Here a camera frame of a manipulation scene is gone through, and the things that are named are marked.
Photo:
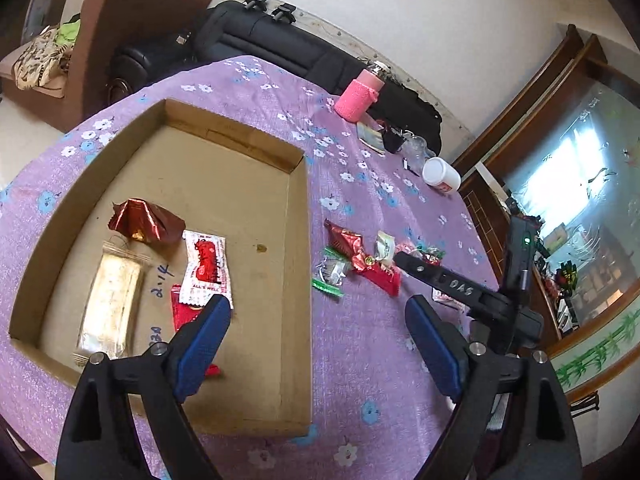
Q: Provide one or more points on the large red foil snack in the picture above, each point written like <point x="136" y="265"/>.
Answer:
<point x="350" y="244"/>

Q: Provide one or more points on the cream white snack packet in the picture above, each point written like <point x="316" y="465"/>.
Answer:
<point x="384" y="250"/>

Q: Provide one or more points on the green clear candy wrapper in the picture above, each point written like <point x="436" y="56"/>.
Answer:
<point x="330" y="272"/>

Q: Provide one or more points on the black sofa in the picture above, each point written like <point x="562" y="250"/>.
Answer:
<point x="233" y="28"/>

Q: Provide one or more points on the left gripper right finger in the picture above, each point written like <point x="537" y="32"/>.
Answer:
<point x="511" y="419"/>

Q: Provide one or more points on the patterned cloth on armchair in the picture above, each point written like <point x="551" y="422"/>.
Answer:
<point x="45" y="62"/>

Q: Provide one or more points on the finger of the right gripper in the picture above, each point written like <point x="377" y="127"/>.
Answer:
<point x="450" y="282"/>

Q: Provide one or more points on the white plastic jar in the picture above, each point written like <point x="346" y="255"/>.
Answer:
<point x="440" y="175"/>

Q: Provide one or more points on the small red green candy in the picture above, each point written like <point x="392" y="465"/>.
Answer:
<point x="429" y="254"/>

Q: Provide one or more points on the brown armchair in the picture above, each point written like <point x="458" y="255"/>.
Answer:
<point x="105" y="25"/>

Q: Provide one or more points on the purple floral tablecloth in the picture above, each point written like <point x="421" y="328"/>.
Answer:
<point x="377" y="413"/>

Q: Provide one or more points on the small booklet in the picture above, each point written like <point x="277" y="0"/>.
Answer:
<point x="370" y="138"/>

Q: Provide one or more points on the red and white snack packet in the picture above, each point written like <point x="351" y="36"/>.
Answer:
<point x="207" y="273"/>

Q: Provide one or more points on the pink knitted sleeve bottle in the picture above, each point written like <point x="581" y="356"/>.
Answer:
<point x="362" y="92"/>

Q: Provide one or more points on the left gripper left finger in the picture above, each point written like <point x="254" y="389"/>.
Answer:
<point x="99" y="439"/>

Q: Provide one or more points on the shallow cardboard box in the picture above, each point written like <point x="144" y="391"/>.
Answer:
<point x="224" y="178"/>

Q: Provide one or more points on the dark red foil snack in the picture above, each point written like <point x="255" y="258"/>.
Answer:
<point x="146" y="222"/>

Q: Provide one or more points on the wooden glass cabinet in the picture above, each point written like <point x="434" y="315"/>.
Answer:
<point x="566" y="151"/>

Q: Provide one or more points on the small red candy packet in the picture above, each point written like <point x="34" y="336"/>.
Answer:
<point x="181" y="313"/>

